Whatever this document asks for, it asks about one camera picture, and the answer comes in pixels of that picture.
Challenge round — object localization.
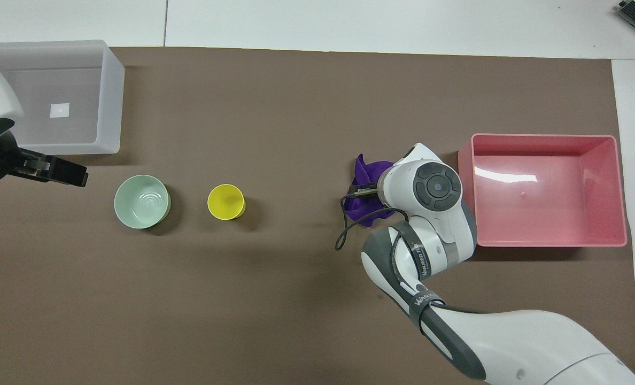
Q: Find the translucent white plastic box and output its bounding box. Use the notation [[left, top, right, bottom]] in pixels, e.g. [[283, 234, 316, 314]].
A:
[[0, 40, 126, 156]]

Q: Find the pink plastic box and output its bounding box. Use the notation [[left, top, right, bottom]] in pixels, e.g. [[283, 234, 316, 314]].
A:
[[458, 133, 630, 248]]

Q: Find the light green bowl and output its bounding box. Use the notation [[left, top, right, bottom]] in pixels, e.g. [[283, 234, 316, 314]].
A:
[[113, 174, 172, 230]]

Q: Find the yellow cup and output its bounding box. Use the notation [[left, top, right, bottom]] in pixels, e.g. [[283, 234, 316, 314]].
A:
[[206, 183, 247, 221]]

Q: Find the purple cloth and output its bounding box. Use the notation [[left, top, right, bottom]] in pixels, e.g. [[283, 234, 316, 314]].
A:
[[345, 153, 399, 228]]

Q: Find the black cable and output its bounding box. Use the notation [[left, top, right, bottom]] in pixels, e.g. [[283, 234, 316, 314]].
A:
[[335, 184, 410, 252]]

